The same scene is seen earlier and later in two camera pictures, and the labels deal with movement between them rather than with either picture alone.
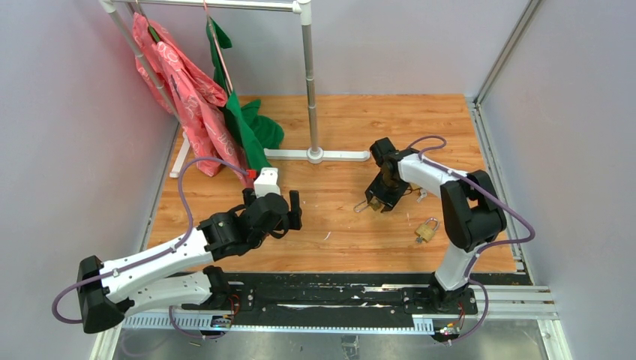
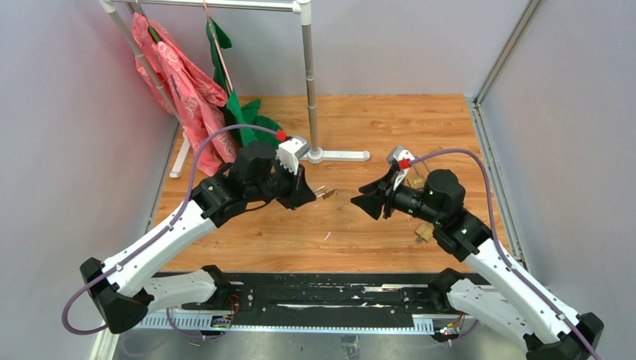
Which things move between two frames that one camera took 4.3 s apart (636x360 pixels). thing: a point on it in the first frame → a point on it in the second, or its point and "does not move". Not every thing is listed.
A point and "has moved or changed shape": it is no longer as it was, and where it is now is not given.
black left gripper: [293, 220] → [300, 193]
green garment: [258, 133] does not move
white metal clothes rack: [304, 15] does not move
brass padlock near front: [427, 230] does not move
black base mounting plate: [339, 295] does not move
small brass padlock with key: [374, 203] has moved or changed shape
